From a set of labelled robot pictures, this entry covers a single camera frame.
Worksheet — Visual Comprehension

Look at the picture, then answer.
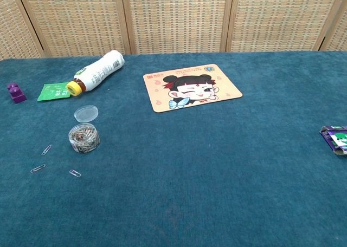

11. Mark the clear round plastic lid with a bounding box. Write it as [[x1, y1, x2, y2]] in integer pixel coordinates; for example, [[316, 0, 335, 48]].
[[74, 105, 99, 124]]

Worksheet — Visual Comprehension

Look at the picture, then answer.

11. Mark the clear jar of paper clips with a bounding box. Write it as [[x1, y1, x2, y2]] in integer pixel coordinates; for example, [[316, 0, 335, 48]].
[[68, 123, 101, 154]]

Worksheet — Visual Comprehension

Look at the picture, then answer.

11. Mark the orange cartoon girl mouse pad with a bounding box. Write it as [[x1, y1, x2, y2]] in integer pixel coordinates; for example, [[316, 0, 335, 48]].
[[143, 63, 243, 113]]

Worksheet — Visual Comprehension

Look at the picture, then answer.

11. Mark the white bottle with yellow cap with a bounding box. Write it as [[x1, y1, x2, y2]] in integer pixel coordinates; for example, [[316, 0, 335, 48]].
[[66, 49, 125, 97]]

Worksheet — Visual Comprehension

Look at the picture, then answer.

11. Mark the woven folding screen panel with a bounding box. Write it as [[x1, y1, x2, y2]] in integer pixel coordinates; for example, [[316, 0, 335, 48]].
[[0, 0, 46, 61], [120, 0, 235, 55], [319, 3, 347, 52], [226, 0, 347, 53], [16, 0, 132, 59]]

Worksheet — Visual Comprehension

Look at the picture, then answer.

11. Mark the green sachet packet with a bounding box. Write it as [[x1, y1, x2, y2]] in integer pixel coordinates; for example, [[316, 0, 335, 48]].
[[37, 81, 72, 102]]

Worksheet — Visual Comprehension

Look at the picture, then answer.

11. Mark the purple toy building block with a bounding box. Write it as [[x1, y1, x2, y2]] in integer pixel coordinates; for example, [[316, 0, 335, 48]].
[[7, 82, 28, 105]]

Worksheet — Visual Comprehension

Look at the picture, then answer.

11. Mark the flattened purple milk carton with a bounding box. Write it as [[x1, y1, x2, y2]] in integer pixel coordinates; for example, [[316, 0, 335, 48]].
[[319, 125, 347, 157]]

